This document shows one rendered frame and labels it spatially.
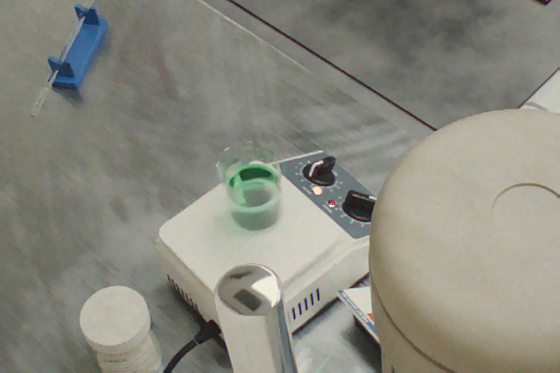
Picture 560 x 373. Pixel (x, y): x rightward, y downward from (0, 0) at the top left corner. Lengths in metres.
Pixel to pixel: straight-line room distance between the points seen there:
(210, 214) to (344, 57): 0.79
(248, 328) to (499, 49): 1.56
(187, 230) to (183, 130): 0.21
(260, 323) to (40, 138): 1.01
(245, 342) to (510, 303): 0.12
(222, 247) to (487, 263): 0.66
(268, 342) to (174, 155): 0.94
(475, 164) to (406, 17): 1.46
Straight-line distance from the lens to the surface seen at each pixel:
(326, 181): 1.08
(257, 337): 0.25
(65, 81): 1.28
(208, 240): 1.02
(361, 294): 1.05
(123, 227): 1.15
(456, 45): 1.79
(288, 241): 1.01
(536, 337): 0.35
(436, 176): 0.38
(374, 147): 1.17
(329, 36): 1.81
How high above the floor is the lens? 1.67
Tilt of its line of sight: 52 degrees down
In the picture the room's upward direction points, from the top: 9 degrees counter-clockwise
